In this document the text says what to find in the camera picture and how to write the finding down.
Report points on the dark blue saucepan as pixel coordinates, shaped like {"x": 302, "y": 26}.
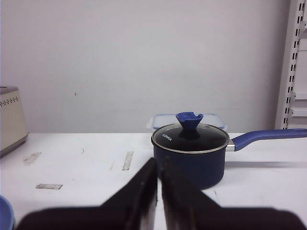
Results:
{"x": 207, "y": 169}

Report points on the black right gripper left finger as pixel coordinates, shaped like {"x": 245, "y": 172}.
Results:
{"x": 131, "y": 208}

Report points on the cream two-slot toaster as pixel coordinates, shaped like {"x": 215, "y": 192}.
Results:
{"x": 13, "y": 131}

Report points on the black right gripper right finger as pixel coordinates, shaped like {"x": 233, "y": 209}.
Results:
{"x": 188, "y": 208}

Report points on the clear plastic food container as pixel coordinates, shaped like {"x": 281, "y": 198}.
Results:
{"x": 160, "y": 120}

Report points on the white slotted shelf upright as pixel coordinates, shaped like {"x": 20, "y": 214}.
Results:
{"x": 292, "y": 100}

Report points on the glass pot lid blue knob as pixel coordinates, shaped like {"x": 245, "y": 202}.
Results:
{"x": 190, "y": 135}

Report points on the blue plastic bowl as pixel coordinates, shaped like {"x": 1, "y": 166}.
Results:
{"x": 7, "y": 219}

